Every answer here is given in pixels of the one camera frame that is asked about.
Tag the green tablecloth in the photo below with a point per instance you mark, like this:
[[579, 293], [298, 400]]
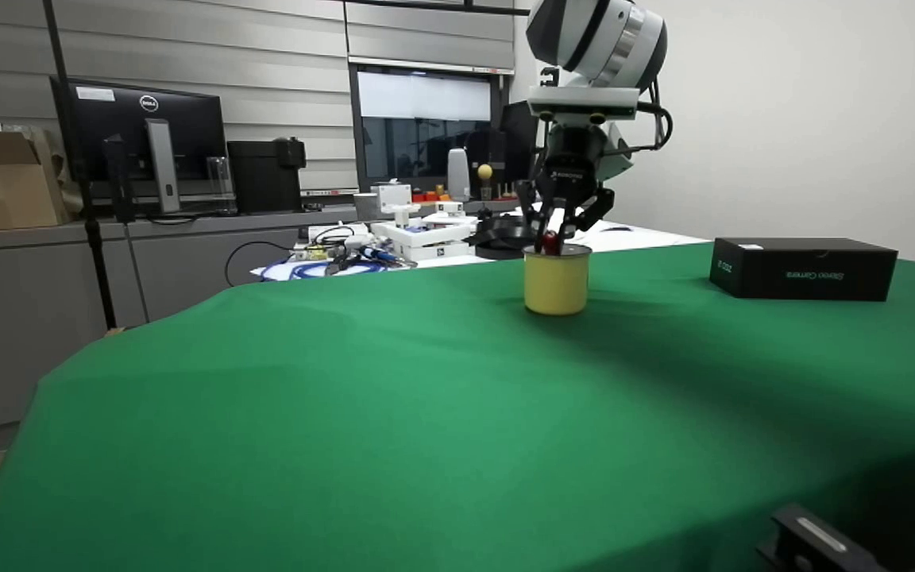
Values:
[[427, 425]]

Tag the black computer tower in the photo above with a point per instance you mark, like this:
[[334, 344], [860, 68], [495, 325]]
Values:
[[264, 177]]

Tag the red marker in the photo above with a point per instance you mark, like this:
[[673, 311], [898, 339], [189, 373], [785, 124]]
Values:
[[552, 236]]

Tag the black Dell monitor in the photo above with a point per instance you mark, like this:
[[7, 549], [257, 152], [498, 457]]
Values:
[[155, 152]]

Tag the black device at corner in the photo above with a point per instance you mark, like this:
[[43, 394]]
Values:
[[807, 544]]

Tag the yellow mug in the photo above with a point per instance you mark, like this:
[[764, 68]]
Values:
[[558, 285]]

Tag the black rectangular box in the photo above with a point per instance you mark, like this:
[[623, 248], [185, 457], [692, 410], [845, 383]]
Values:
[[801, 268]]

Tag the dark window screen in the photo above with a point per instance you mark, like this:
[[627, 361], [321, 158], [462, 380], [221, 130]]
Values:
[[411, 120]]

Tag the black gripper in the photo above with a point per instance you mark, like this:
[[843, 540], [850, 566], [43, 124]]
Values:
[[573, 170]]

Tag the black vertical pole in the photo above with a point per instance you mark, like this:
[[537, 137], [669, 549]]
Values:
[[74, 159]]

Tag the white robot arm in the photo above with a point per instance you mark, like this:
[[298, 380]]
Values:
[[598, 111]]

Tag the white clutter pile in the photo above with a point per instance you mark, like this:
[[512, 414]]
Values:
[[392, 236]]

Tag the grey cabinet counter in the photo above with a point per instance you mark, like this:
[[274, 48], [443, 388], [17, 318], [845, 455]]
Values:
[[48, 291]]

